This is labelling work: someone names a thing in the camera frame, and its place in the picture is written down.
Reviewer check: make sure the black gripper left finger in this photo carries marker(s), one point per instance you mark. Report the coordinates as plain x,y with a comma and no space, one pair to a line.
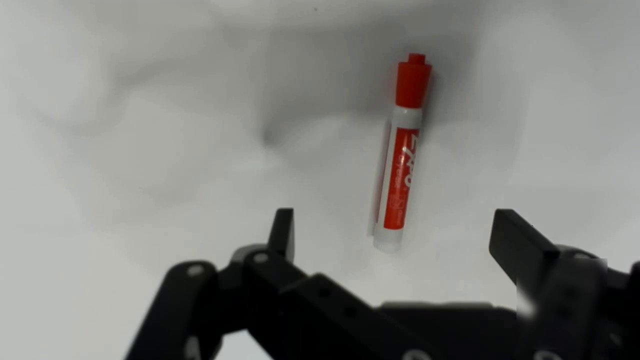
301,312

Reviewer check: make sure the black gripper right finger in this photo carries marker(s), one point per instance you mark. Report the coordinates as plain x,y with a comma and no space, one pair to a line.
572,300

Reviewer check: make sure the red white marker pen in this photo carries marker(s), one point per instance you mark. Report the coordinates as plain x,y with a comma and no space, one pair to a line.
400,166

